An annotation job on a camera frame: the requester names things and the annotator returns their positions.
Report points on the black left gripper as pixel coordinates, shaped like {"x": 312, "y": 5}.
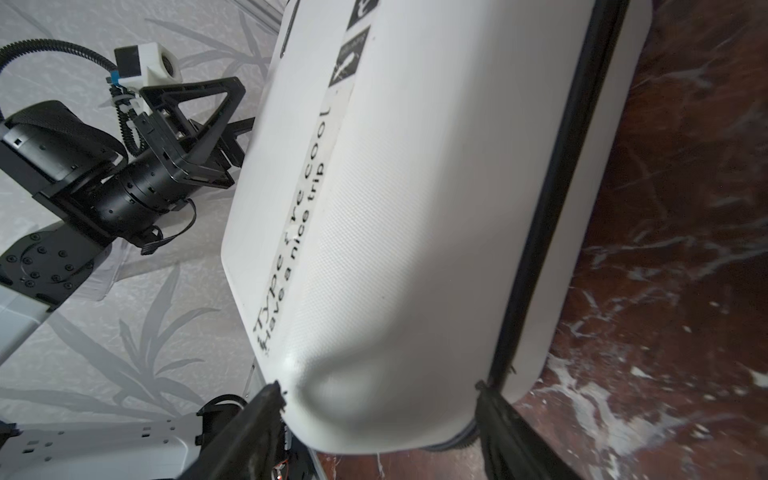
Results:
{"x": 150, "y": 174}

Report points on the white hard-shell suitcase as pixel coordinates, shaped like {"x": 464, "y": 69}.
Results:
{"x": 413, "y": 203}

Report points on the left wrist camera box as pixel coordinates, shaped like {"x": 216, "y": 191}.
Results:
{"x": 145, "y": 65}

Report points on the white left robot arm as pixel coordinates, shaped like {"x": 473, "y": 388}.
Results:
{"x": 176, "y": 138}

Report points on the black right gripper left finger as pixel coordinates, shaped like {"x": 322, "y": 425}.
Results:
{"x": 240, "y": 439}

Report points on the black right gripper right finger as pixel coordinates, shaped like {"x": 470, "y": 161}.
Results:
{"x": 511, "y": 448}

